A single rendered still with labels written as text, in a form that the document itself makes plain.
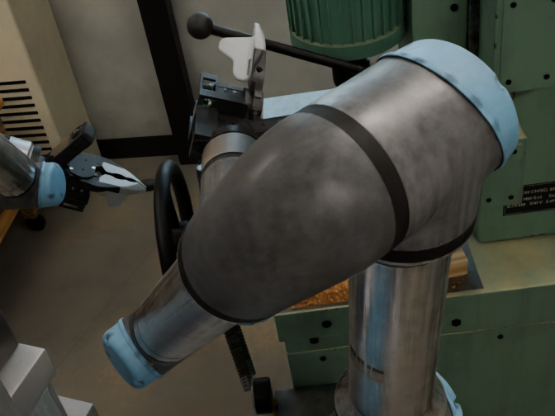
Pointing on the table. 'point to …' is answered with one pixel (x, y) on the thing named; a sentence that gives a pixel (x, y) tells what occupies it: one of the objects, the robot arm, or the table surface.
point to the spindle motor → (346, 26)
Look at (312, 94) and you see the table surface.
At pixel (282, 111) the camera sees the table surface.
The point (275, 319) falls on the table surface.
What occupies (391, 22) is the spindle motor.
